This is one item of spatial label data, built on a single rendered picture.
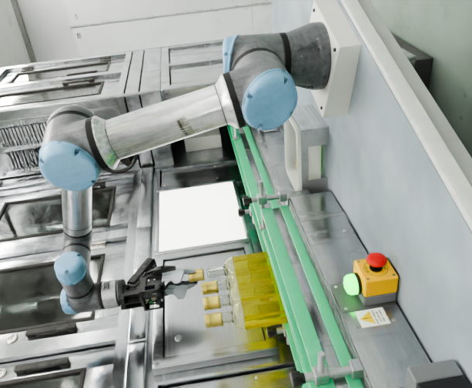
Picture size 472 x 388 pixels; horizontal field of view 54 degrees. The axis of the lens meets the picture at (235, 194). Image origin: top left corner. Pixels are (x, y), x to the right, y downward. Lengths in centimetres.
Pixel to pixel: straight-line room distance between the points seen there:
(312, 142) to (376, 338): 59
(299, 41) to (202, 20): 377
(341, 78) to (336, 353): 58
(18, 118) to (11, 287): 76
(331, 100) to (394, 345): 54
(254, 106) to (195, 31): 394
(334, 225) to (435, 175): 49
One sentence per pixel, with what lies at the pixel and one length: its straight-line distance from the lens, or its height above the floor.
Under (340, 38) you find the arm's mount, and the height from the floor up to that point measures 79.
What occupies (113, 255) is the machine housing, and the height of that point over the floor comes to 148.
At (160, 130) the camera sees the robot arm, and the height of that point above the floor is 118.
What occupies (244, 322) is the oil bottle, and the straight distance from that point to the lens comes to 120.
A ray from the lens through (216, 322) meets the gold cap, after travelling 120.
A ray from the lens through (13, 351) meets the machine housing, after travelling 155.
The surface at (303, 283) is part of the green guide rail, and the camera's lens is 110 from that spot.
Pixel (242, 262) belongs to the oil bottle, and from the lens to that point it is 132.
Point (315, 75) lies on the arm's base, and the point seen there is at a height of 84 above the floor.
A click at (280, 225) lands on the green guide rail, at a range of 127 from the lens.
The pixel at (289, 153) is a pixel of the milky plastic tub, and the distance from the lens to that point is 152.
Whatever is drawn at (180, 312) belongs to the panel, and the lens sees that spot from 143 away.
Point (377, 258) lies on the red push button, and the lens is 99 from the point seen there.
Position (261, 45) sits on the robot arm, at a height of 95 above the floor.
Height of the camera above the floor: 111
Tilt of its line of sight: 4 degrees down
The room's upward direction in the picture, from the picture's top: 98 degrees counter-clockwise
